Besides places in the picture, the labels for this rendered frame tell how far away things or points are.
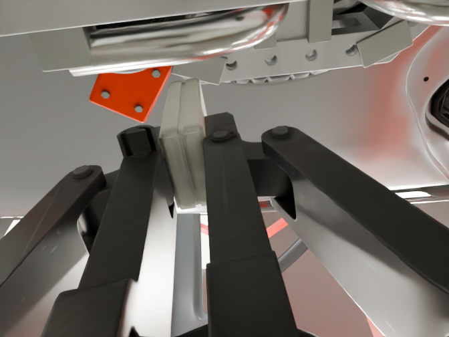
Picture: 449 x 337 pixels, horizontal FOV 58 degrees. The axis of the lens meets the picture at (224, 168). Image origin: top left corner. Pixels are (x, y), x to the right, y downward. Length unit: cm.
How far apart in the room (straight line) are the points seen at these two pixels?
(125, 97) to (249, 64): 15
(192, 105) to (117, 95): 33
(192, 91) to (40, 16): 11
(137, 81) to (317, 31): 20
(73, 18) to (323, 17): 28
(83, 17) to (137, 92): 24
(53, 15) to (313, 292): 658
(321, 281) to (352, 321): 78
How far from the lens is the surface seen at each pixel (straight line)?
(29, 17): 26
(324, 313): 657
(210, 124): 16
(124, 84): 48
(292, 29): 46
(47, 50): 26
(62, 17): 25
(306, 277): 689
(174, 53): 25
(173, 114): 15
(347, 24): 52
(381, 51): 50
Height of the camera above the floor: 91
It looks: 39 degrees up
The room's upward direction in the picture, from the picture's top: 173 degrees clockwise
